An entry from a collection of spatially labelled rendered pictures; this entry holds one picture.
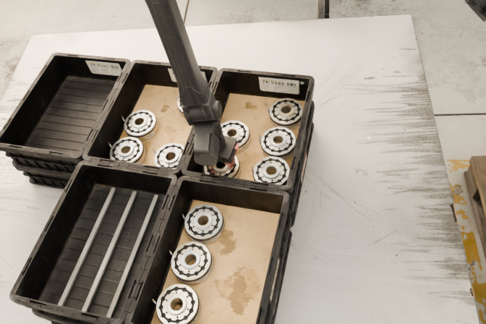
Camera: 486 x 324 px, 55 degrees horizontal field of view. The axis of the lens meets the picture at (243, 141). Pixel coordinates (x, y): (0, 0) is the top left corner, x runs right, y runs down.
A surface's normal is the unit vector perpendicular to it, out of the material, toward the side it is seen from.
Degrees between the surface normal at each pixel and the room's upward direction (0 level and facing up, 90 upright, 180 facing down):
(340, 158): 0
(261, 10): 0
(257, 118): 0
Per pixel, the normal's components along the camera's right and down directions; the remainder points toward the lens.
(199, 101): -0.10, 0.70
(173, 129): -0.12, -0.58
